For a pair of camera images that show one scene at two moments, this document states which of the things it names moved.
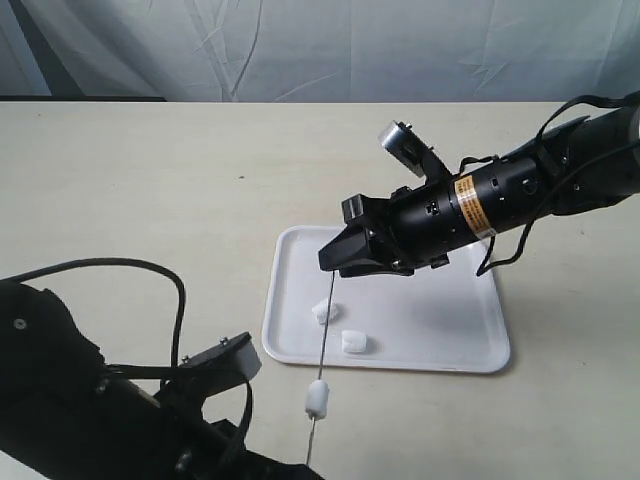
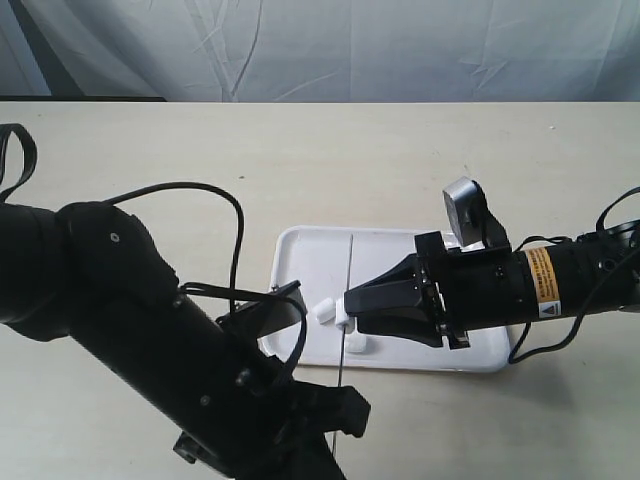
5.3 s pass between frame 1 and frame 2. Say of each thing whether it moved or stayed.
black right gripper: moved
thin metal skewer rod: moved
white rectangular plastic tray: stayed
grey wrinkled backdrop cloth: stayed
